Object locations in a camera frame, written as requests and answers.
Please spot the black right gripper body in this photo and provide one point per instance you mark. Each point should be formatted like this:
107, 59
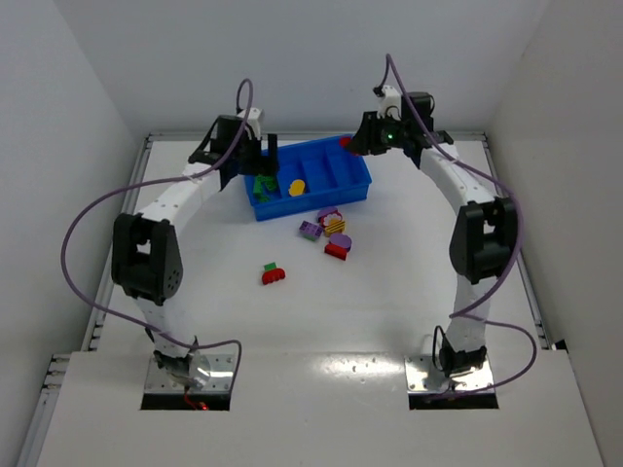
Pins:
367, 137

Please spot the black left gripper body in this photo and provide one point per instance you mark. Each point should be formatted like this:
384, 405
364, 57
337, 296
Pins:
260, 161

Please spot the green rectangular lego brick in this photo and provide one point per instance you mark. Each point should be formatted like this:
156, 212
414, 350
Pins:
263, 183

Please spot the yellow rounded lego block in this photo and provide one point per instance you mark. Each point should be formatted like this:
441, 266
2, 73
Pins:
297, 188

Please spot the purple lego brick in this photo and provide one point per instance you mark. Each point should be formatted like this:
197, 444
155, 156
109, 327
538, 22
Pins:
310, 231

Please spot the red scalloped lego block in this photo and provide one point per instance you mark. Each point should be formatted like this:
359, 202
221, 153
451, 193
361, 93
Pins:
273, 275

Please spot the green half-round lego block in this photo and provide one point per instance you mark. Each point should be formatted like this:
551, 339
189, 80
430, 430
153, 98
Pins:
262, 198

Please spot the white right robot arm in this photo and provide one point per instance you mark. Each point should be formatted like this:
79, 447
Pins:
486, 225

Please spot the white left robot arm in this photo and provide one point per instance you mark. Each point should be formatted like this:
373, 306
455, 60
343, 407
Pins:
146, 258

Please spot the blue divided plastic bin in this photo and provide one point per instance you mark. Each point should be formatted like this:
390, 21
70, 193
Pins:
333, 177

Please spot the purple cloud lego block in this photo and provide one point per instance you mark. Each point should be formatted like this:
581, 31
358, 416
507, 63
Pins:
328, 215

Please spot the yellow striped lego block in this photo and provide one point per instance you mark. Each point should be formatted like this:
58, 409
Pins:
333, 226

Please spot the purple rounded lego block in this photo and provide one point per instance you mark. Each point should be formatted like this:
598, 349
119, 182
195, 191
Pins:
341, 240

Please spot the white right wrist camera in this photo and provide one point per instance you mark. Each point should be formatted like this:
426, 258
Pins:
389, 102

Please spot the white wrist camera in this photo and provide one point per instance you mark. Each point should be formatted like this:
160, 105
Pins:
252, 122
389, 102

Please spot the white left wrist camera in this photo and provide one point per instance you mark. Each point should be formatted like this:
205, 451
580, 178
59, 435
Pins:
252, 122

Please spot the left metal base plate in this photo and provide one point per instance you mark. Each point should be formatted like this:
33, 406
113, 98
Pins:
202, 374

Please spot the metal base plate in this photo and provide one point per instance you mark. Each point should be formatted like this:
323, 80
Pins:
202, 374
423, 379

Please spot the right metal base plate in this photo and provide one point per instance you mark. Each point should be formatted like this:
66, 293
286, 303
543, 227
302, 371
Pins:
423, 379

